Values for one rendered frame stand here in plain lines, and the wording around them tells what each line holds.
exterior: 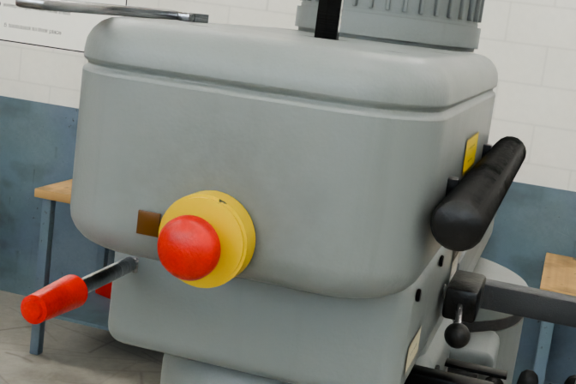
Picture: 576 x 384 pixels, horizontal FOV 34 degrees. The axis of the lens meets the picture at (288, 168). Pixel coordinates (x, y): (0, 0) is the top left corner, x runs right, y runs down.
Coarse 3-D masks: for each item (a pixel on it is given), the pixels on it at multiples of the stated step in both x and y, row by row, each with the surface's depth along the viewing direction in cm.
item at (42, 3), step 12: (24, 0) 57; (36, 0) 57; (48, 0) 57; (60, 0) 59; (72, 0) 62; (72, 12) 61; (84, 12) 62; (96, 12) 63; (108, 12) 65; (120, 12) 66; (132, 12) 68; (144, 12) 70; (156, 12) 72; (168, 12) 74; (180, 12) 76
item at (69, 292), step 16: (96, 272) 69; (112, 272) 70; (128, 272) 72; (48, 288) 62; (64, 288) 63; (80, 288) 64; (96, 288) 68; (32, 304) 61; (48, 304) 61; (64, 304) 63; (80, 304) 65; (32, 320) 61
